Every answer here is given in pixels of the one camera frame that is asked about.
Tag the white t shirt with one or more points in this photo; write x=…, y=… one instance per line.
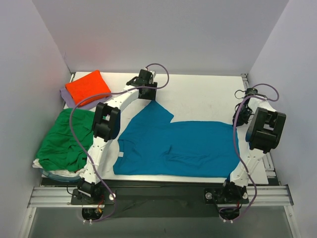
x=61, y=173

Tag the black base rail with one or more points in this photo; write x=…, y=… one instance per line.
x=215, y=202

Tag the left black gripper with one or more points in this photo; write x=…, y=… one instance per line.
x=147, y=91

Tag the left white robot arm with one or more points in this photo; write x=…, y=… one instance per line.
x=106, y=127

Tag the teal blue t shirt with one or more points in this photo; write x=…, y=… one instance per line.
x=152, y=144

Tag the aluminium front frame rail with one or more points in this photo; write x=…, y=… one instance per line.
x=57, y=197

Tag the green t shirt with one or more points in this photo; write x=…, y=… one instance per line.
x=59, y=149

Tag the folded orange t shirt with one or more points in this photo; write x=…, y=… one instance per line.
x=87, y=86

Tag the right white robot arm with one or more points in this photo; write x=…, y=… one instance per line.
x=265, y=127

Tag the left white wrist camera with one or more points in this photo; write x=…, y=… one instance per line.
x=152, y=74

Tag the light blue t shirt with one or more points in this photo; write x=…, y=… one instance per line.
x=59, y=177

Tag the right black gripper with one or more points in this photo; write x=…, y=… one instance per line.
x=238, y=118

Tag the folded lavender t shirt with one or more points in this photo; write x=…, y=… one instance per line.
x=70, y=102

